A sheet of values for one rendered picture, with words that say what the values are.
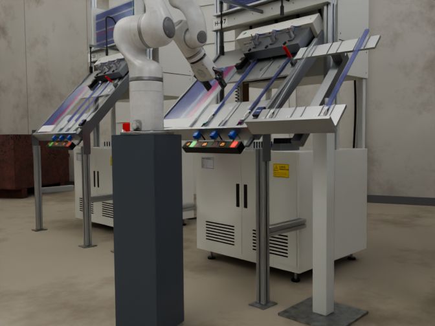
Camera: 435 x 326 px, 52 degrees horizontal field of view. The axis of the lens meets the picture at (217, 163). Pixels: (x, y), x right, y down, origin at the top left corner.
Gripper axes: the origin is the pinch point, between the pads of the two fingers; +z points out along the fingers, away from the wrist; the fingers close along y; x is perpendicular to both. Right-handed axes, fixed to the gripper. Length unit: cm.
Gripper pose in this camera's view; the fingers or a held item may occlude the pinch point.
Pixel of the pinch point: (215, 86)
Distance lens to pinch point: 195.2
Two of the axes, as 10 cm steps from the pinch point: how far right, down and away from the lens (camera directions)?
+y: 7.0, 0.3, -7.1
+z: 5.0, 6.9, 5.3
